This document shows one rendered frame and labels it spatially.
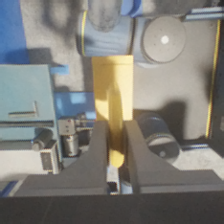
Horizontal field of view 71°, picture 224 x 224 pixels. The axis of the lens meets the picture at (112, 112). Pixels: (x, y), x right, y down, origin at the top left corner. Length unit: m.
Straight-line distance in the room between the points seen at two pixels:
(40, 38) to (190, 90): 1.79
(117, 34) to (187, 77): 0.62
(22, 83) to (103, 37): 0.66
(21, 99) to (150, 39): 0.88
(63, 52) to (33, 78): 1.09
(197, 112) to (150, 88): 0.39
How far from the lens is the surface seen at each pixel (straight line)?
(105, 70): 0.24
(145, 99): 1.11
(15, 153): 1.22
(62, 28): 2.20
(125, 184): 0.67
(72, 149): 1.29
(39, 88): 1.13
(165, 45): 0.74
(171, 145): 0.87
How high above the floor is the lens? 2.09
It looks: 73 degrees down
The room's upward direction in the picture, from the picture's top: 178 degrees clockwise
